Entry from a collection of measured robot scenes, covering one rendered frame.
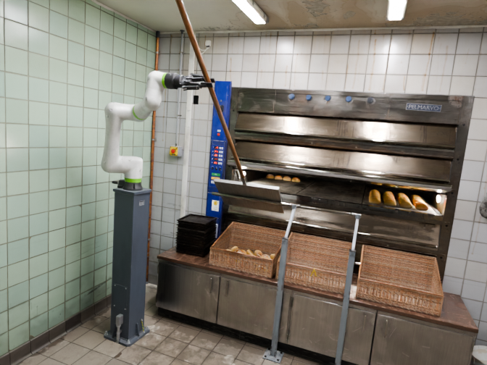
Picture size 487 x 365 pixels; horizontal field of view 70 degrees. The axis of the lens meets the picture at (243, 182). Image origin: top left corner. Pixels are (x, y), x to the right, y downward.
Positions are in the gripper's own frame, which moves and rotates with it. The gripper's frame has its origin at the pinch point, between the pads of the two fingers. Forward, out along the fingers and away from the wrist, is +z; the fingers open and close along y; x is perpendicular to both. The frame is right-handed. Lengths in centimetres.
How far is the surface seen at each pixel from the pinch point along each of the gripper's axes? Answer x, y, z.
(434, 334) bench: -149, 66, 146
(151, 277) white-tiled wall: -216, 62, -113
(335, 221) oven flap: -155, -8, 69
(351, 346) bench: -165, 85, 96
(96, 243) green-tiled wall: -123, 68, -120
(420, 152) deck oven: -112, -59, 127
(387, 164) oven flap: -120, -50, 104
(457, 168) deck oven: -118, -52, 153
